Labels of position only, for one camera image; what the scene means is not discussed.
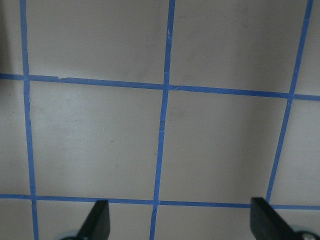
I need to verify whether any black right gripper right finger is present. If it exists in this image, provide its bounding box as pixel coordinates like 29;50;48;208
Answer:
250;197;302;240

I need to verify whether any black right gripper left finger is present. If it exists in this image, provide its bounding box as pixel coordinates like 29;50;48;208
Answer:
76;200;111;240

